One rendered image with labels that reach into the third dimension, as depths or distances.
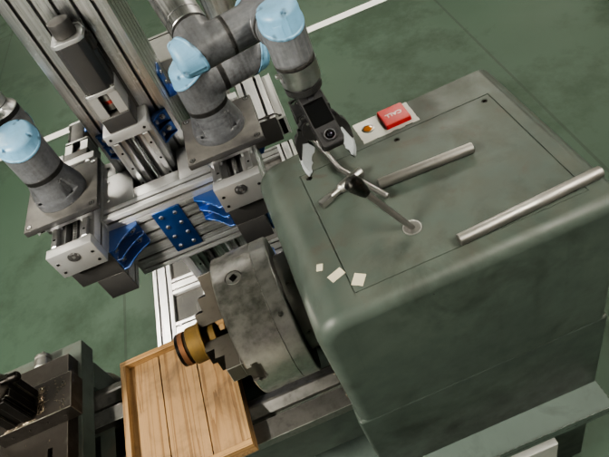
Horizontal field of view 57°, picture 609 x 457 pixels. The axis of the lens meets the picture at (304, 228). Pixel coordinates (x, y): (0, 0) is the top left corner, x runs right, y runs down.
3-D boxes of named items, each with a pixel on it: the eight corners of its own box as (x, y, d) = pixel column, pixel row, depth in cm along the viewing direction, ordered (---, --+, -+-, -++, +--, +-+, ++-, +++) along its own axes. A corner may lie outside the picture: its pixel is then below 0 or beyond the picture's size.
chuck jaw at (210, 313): (248, 304, 126) (227, 256, 126) (246, 308, 121) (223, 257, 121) (203, 324, 126) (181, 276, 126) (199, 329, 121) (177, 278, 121)
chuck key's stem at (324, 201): (325, 210, 114) (365, 177, 117) (323, 203, 112) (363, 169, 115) (319, 206, 115) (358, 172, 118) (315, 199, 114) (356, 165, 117)
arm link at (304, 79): (320, 62, 98) (277, 81, 98) (327, 83, 101) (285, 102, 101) (308, 43, 103) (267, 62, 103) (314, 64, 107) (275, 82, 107)
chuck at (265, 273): (293, 286, 146) (251, 209, 123) (333, 393, 125) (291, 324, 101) (281, 292, 146) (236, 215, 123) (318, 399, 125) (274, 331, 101)
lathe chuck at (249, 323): (280, 292, 146) (236, 215, 123) (318, 399, 125) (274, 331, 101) (249, 306, 146) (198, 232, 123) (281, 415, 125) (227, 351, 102)
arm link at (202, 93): (179, 102, 157) (157, 60, 147) (222, 78, 158) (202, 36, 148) (192, 121, 148) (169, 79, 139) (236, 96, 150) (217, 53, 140)
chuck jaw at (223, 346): (250, 320, 120) (258, 358, 110) (259, 335, 123) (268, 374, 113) (203, 341, 120) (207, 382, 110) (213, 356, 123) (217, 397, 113)
